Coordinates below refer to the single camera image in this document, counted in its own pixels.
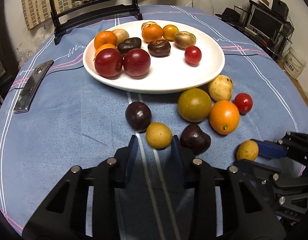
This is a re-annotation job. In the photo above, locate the green-yellow fruit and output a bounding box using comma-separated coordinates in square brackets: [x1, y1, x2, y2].
[177, 88, 212, 122]

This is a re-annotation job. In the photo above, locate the dark heart-shaped plum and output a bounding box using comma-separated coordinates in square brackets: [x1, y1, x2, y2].
[180, 124, 211, 155]

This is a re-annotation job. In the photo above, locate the orange round fruit middle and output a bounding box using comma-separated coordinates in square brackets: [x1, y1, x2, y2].
[209, 100, 240, 135]

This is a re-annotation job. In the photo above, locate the yellow spotted fruit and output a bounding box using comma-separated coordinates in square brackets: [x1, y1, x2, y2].
[207, 75, 234, 102]

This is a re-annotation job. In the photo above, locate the white bucket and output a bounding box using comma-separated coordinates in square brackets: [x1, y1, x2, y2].
[283, 47, 307, 79]

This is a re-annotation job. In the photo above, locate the black smartphone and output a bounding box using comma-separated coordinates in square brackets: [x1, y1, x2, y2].
[13, 60, 54, 114]

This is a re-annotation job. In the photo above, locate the computer monitor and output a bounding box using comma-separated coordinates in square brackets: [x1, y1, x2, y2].
[248, 8, 283, 40]

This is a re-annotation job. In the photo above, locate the dark water chestnut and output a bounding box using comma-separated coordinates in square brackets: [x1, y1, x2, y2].
[117, 37, 142, 55]

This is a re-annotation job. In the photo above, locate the small yellow-brown fruit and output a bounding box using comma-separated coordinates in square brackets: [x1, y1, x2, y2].
[236, 140, 259, 161]

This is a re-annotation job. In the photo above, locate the small yellow fruit hidden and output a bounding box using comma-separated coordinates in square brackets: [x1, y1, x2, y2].
[146, 122, 172, 149]

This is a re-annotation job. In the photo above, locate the round goldfish screen stand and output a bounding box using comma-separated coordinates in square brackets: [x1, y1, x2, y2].
[49, 0, 143, 46]

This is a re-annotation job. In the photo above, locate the black speaker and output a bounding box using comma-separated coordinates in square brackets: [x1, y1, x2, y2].
[271, 0, 289, 20]

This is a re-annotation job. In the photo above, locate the small orange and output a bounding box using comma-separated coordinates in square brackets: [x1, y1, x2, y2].
[94, 43, 117, 57]

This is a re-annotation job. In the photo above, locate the white oval plate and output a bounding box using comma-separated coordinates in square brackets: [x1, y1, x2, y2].
[82, 20, 225, 94]

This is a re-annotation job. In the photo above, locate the red tomato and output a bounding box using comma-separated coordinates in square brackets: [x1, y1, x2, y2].
[184, 46, 202, 65]
[234, 93, 253, 114]

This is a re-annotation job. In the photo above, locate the large mandarin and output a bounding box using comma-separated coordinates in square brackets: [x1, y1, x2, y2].
[142, 24, 163, 43]
[94, 31, 118, 49]

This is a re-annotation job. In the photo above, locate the black metal rack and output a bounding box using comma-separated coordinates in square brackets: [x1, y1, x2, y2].
[216, 0, 294, 62]

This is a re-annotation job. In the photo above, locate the large tan round fruit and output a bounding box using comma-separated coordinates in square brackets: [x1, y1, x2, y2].
[173, 31, 196, 50]

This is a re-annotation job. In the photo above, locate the yellow-orange fruit front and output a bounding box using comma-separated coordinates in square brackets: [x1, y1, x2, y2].
[162, 24, 179, 41]

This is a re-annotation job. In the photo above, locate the blue striped tablecloth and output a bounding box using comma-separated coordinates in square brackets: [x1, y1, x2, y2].
[0, 5, 308, 239]

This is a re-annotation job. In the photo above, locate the dark round plum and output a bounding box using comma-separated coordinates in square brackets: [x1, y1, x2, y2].
[125, 101, 152, 132]

